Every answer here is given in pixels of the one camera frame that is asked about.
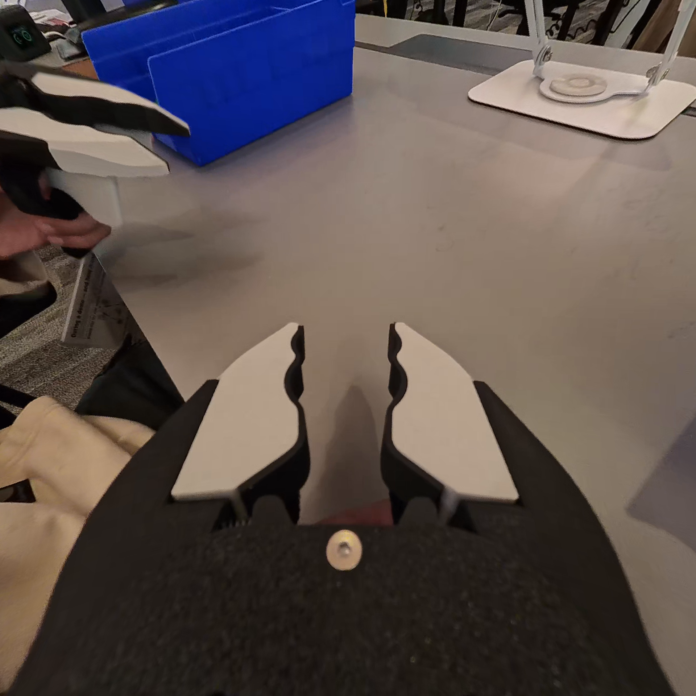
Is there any white metal stand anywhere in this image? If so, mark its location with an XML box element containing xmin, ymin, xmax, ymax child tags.
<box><xmin>468</xmin><ymin>0</ymin><xmax>696</xmax><ymax>141</ymax></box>

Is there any person's left forearm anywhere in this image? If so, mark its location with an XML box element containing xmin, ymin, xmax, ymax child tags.
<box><xmin>0</xmin><ymin>249</ymin><xmax>53</xmax><ymax>300</ymax></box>

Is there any laminated paper sign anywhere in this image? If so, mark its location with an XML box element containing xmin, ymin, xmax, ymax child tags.
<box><xmin>61</xmin><ymin>254</ymin><xmax>132</xmax><ymax>349</ymax></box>

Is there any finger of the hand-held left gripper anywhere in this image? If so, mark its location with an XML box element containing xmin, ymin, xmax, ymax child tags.
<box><xmin>0</xmin><ymin>106</ymin><xmax>171</xmax><ymax>178</ymax></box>
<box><xmin>0</xmin><ymin>59</ymin><xmax>192</xmax><ymax>138</ymax></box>

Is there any blue plastic bin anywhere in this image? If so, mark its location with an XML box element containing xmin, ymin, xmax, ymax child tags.
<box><xmin>82</xmin><ymin>0</ymin><xmax>356</xmax><ymax>167</ymax></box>

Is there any person's dark trouser leg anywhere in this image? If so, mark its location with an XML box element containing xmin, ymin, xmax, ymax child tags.
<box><xmin>75</xmin><ymin>336</ymin><xmax>186</xmax><ymax>419</ymax></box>

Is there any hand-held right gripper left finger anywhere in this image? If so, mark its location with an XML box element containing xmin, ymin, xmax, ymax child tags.
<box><xmin>170</xmin><ymin>322</ymin><xmax>312</xmax><ymax>525</ymax></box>

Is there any person's cream sweatshirt torso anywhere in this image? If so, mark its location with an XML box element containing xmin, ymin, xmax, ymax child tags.
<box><xmin>0</xmin><ymin>396</ymin><xmax>157</xmax><ymax>678</ymax></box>

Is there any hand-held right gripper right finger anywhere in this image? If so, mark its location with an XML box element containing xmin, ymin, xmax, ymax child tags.
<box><xmin>380</xmin><ymin>321</ymin><xmax>521</xmax><ymax>525</ymax></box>

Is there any brown cardboard box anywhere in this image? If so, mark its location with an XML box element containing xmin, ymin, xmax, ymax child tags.
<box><xmin>633</xmin><ymin>0</ymin><xmax>696</xmax><ymax>55</ymax></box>

